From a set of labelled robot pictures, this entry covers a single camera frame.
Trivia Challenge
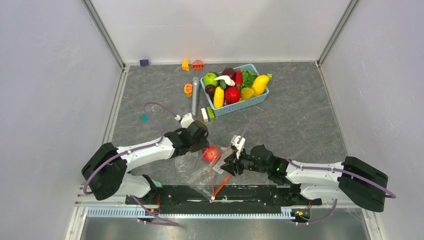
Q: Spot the purple toy block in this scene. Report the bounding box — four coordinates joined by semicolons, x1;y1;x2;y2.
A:
139;59;150;67

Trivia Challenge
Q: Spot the green toy lettuce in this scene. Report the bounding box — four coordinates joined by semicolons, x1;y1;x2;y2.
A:
241;70;258;88

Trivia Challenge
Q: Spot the red toy tomato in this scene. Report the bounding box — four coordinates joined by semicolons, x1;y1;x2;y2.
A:
224;86;241;104

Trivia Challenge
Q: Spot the yellow-green toy fruit slice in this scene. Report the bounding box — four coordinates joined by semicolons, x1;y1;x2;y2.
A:
240;87;256;101

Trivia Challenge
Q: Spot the red toy chili pepper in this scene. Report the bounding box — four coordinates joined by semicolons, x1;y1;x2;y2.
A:
235;69;243;87

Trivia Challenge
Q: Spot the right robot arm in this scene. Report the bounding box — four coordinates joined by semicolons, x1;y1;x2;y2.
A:
220;145;395;213

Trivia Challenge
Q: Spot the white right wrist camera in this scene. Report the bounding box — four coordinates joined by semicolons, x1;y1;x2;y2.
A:
230;135;246;159

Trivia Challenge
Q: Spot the green toy cucumber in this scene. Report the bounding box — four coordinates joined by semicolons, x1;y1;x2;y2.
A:
219;79;227;90

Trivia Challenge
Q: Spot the white slotted cable duct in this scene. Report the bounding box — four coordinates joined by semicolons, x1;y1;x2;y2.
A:
86;206;295;220

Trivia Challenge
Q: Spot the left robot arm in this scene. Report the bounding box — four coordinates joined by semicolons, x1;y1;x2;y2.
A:
81;120;209;204

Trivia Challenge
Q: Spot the yellow toy mango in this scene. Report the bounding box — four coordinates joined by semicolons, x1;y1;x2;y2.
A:
251;75;270;97

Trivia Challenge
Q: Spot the red semicircle toy block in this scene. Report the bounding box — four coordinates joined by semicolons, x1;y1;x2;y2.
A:
192;59;205;70

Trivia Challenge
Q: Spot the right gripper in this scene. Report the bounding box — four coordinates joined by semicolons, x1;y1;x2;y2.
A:
220;146;269;178

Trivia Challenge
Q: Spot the teal toy block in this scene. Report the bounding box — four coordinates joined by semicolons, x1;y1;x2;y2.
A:
140;114;149;122

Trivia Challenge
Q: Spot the yellow toy corn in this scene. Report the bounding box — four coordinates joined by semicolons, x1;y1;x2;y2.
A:
213;86;225;109

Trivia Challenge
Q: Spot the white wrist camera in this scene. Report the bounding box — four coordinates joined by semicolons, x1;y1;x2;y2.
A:
174;113;195;129
230;135;246;159

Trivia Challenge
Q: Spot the green toy apple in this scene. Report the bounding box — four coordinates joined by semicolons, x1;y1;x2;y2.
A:
203;72;219;87

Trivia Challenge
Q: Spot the silver toy microphone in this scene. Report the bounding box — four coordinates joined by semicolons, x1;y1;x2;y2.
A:
191;76;201;117

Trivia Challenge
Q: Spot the red toy apple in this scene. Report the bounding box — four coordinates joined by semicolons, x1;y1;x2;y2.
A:
201;145;220;163

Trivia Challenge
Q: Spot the clear zip top bag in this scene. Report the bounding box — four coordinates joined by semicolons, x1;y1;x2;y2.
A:
175;144;233;202

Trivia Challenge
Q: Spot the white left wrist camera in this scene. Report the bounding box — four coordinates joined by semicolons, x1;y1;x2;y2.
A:
174;113;195;129

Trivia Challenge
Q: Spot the orange slice toy block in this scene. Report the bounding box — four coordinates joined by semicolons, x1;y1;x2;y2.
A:
183;83;193;97

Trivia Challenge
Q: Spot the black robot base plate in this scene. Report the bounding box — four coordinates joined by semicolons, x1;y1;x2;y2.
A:
138;179;322;214

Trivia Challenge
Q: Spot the dark red toy peach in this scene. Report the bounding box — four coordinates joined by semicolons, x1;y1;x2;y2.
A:
221;67;237;81

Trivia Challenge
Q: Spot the white green toy block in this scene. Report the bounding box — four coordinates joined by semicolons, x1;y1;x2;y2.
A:
200;106;216;123

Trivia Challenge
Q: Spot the white toy garlic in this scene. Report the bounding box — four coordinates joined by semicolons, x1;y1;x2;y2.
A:
214;75;236;87

